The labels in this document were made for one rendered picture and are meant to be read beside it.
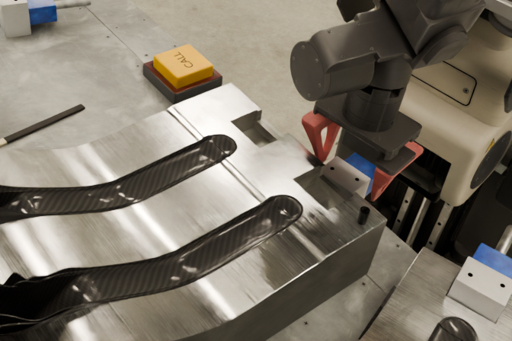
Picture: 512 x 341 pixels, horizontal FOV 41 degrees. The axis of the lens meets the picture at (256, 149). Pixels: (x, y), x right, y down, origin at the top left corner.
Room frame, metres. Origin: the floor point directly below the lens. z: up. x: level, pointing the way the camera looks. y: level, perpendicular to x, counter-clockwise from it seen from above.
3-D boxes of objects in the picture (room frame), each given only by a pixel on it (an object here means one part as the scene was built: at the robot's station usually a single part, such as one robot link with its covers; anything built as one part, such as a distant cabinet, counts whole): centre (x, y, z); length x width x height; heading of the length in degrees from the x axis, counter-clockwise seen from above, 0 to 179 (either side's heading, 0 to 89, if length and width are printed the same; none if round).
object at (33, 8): (0.85, 0.34, 0.83); 0.13 x 0.05 x 0.05; 123
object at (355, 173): (0.61, -0.13, 0.83); 0.13 x 0.05 x 0.05; 144
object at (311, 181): (0.51, -0.08, 0.87); 0.05 x 0.05 x 0.04; 45
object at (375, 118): (0.58, -0.11, 0.96); 0.10 x 0.07 x 0.07; 54
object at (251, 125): (0.59, 0.00, 0.87); 0.05 x 0.05 x 0.04; 45
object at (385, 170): (0.57, -0.13, 0.88); 0.07 x 0.07 x 0.09; 54
